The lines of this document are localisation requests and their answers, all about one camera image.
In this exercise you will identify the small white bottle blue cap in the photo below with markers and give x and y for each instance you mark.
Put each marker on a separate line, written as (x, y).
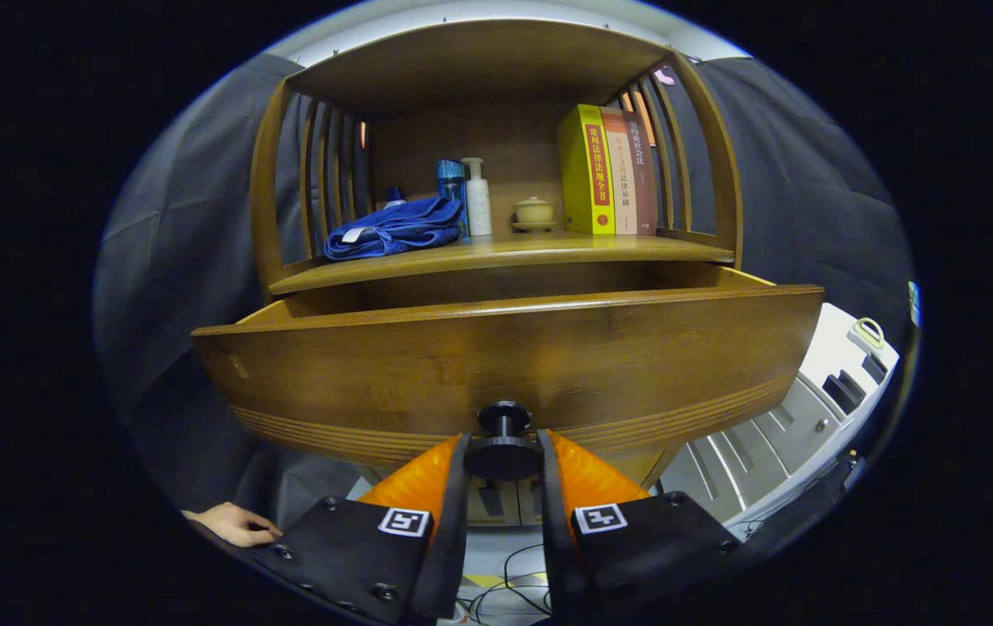
(394, 198)

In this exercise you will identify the wooden countertop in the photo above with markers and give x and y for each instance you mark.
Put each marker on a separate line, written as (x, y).
(514, 252)

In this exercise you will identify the teal blue bottle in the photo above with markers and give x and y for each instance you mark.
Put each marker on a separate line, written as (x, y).
(451, 183)

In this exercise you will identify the white device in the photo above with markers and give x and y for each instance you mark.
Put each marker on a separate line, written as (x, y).
(914, 304)

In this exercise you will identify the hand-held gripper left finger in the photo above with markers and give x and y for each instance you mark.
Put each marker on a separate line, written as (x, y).
(453, 539)

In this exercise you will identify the yellow black floor tape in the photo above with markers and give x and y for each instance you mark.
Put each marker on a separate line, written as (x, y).
(483, 579)

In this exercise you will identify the beige lidded tea cup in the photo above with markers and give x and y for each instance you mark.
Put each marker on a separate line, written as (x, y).
(536, 211)

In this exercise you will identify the thick yellow book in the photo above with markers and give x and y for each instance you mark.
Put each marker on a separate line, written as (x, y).
(588, 174)

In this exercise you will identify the wooden cabinet door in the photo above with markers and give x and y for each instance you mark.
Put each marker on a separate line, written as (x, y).
(531, 515)
(477, 513)

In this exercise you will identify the wooden drawer with black knob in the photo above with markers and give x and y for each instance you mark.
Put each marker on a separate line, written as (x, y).
(505, 356)

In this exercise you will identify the white pump bottle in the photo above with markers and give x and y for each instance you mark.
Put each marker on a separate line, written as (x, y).
(479, 204)

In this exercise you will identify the brown book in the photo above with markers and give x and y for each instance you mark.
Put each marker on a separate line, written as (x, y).
(644, 183)

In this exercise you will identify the folded blue towel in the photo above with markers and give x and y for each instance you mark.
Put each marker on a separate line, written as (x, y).
(401, 230)

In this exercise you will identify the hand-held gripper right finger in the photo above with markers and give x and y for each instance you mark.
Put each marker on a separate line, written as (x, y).
(553, 539)

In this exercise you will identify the wooden cabinet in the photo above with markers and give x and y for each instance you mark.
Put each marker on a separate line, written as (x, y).
(479, 69)

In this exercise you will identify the orange and white book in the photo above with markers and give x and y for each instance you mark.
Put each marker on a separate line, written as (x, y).
(623, 183)

